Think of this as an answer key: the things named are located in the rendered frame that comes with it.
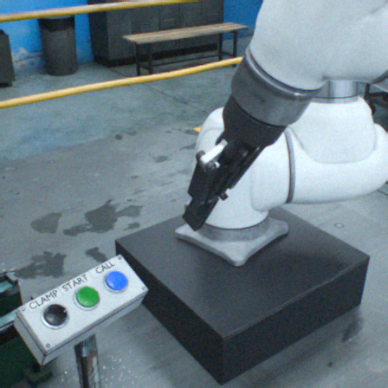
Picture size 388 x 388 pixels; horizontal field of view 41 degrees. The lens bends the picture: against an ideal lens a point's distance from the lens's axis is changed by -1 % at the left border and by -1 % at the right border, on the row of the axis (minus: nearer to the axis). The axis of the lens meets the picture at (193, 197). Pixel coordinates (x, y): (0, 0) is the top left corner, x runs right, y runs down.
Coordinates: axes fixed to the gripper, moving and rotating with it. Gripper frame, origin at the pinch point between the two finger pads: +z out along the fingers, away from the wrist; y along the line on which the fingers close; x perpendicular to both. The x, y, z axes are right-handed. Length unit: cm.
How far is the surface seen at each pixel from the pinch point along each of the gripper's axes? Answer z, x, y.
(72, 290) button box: 10.3, -2.0, 17.9
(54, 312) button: 9.6, -0.3, 22.0
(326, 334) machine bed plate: 26.6, 25.3, -26.3
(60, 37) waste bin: 278, -349, -256
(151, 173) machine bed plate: 64, -43, -51
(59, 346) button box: 11.4, 3.5, 23.3
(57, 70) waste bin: 311, -337, -252
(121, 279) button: 9.6, 0.3, 11.3
